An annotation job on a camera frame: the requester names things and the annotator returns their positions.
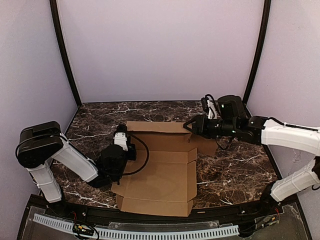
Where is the brown cardboard box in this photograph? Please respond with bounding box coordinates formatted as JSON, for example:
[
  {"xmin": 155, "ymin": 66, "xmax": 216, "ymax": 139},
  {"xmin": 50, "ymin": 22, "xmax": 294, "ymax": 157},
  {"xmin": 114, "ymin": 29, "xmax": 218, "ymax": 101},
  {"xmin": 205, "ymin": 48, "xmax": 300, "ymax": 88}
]
[{"xmin": 111, "ymin": 121, "xmax": 218, "ymax": 217}]

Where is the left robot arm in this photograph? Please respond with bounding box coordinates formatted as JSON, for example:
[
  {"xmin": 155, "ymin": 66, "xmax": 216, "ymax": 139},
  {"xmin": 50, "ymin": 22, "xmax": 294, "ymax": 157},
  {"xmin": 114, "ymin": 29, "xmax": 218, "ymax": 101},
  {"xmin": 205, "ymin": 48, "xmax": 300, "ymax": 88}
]
[{"xmin": 15, "ymin": 121, "xmax": 137, "ymax": 203}]

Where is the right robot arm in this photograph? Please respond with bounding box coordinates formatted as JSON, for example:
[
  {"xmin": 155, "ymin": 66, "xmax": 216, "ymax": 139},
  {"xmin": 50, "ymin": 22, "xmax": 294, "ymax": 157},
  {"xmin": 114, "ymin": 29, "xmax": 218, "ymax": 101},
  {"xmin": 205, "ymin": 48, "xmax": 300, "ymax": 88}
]
[{"xmin": 183, "ymin": 94, "xmax": 320, "ymax": 203}]

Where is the small electronics board left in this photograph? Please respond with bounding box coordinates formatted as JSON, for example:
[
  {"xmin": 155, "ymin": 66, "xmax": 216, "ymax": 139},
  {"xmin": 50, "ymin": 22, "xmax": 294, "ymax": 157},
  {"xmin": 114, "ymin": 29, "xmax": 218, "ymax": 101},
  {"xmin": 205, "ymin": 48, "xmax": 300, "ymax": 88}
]
[{"xmin": 72, "ymin": 223, "xmax": 95, "ymax": 236}]

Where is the small electronics board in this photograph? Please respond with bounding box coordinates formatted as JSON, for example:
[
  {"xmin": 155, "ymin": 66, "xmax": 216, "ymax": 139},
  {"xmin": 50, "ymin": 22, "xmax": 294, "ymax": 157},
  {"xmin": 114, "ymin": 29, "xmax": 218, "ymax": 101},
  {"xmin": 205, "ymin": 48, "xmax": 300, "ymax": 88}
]
[
  {"xmin": 72, "ymin": 223, "xmax": 95, "ymax": 236},
  {"xmin": 260, "ymin": 217, "xmax": 280, "ymax": 228}
]

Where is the small electronics board right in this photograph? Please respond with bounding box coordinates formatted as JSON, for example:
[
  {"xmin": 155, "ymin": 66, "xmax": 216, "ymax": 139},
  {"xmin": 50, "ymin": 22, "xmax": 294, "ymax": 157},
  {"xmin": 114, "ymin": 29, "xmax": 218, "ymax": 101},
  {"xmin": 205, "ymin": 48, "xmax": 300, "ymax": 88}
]
[{"xmin": 260, "ymin": 217, "xmax": 280, "ymax": 228}]

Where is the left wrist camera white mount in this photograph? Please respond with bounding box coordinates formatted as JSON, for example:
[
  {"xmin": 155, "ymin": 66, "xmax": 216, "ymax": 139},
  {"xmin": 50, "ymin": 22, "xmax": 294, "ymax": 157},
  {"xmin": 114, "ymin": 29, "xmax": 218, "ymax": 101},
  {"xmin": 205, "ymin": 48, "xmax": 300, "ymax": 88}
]
[{"xmin": 113, "ymin": 132, "xmax": 128, "ymax": 152}]

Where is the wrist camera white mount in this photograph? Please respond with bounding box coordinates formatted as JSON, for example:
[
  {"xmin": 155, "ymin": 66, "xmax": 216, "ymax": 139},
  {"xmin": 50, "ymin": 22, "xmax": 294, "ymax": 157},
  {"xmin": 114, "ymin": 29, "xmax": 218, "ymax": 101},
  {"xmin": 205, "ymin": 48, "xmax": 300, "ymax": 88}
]
[
  {"xmin": 113, "ymin": 132, "xmax": 128, "ymax": 152},
  {"xmin": 200, "ymin": 94, "xmax": 219, "ymax": 120}
]

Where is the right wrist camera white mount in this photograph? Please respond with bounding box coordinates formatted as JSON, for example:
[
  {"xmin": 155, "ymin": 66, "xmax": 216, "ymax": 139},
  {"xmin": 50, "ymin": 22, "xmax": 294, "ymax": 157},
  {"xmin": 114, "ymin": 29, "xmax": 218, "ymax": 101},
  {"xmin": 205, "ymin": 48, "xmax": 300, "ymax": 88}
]
[{"xmin": 200, "ymin": 94, "xmax": 219, "ymax": 120}]

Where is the white slotted cable duct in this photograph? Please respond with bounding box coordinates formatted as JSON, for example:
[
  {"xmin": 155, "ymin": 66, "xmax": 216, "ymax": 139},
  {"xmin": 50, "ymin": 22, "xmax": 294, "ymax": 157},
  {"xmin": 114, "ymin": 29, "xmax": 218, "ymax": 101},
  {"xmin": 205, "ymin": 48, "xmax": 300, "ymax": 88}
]
[{"xmin": 32, "ymin": 213, "xmax": 239, "ymax": 240}]

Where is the black front rail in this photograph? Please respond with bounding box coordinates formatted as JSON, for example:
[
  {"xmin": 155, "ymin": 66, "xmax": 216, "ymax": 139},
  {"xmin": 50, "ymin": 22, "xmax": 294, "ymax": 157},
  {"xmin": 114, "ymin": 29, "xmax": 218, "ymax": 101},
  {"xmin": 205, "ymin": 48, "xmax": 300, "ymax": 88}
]
[{"xmin": 29, "ymin": 189, "xmax": 298, "ymax": 227}]

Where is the right black frame post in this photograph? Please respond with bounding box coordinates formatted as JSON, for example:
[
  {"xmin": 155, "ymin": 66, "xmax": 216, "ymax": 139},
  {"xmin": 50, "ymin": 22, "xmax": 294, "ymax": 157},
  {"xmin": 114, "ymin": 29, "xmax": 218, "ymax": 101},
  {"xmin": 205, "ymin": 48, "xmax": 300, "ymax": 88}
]
[{"xmin": 242, "ymin": 0, "xmax": 272, "ymax": 106}]

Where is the black frame post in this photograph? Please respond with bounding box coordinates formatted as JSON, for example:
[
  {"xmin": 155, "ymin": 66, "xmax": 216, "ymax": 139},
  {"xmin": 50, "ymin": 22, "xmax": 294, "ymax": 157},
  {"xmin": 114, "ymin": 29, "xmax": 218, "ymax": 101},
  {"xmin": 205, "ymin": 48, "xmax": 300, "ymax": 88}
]
[
  {"xmin": 242, "ymin": 0, "xmax": 272, "ymax": 106},
  {"xmin": 49, "ymin": 0, "xmax": 82, "ymax": 108}
]

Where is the left black frame post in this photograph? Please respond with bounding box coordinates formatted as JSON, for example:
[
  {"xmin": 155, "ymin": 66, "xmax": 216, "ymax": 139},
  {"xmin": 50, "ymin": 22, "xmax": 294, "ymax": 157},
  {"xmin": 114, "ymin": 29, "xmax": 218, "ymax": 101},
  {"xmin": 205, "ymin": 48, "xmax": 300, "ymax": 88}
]
[{"xmin": 49, "ymin": 0, "xmax": 82, "ymax": 108}]

